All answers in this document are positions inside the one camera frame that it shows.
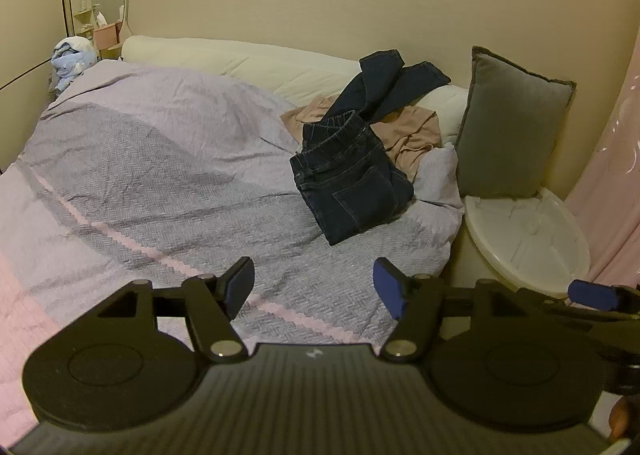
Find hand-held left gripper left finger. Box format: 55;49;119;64
95;256;254;364

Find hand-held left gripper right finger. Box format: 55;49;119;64
372;256;531;363

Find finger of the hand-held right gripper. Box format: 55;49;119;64
567;279;640;321

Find dark blue pocket jeans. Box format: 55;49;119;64
290;109;416;247

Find person's right hand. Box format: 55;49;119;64
607;395;632;440

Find white round tray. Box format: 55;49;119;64
462;188;592;298

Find pink curtain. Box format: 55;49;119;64
565;25;640;286

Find tan garment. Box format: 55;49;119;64
280;95;442;183

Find grey pink bed blanket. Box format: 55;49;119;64
0;59;466;436

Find grey pillow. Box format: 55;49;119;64
454;46;577;199

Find white pillows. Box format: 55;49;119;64
121;35;471;146

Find blue white cloth pile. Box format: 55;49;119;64
50;35;98;93

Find pink tissue box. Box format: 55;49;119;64
93;20;123;48

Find cream wardrobe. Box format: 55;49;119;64
0;0;76;91

